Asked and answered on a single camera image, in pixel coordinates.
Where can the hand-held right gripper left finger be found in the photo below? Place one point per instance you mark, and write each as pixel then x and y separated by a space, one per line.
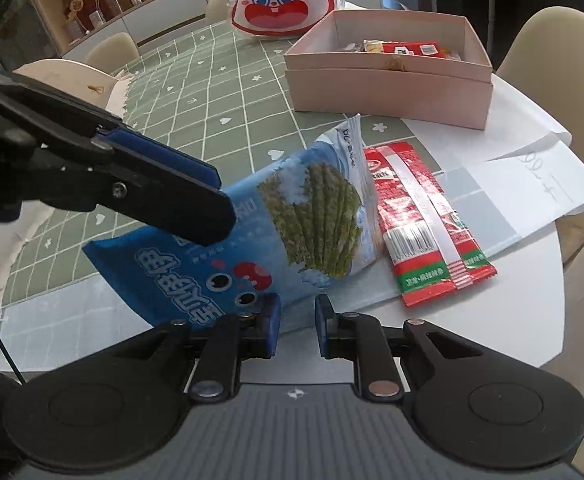
pixel 272 325

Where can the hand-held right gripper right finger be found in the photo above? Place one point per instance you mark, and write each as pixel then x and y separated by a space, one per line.
pixel 322 327

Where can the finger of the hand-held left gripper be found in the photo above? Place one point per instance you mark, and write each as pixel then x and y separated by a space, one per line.
pixel 162 162

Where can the blue seaweed cracker packet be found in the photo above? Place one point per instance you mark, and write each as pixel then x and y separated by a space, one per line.
pixel 182 270

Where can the red green striped packet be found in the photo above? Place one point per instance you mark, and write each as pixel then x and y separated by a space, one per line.
pixel 412 210

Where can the pink cardboard box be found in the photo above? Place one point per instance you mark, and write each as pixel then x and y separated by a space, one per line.
pixel 387 95

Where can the golden snack bar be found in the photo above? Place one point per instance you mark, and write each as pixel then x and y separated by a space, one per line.
pixel 373 46

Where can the small red snack packet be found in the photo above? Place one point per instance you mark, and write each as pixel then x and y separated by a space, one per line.
pixel 407 49

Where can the green checked tablecloth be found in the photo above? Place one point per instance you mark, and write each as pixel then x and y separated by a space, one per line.
pixel 212 90

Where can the cream scalloped paper bag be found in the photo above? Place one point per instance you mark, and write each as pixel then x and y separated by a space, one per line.
pixel 67 77

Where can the beige dining chair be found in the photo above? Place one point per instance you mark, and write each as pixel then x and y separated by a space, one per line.
pixel 557 50
pixel 112 52
pixel 219 5

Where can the handwritten white paper sheet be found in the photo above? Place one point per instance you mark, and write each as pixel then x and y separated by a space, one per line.
pixel 547 180

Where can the plain white paper sheet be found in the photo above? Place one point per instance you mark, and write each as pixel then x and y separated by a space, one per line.
pixel 522 120

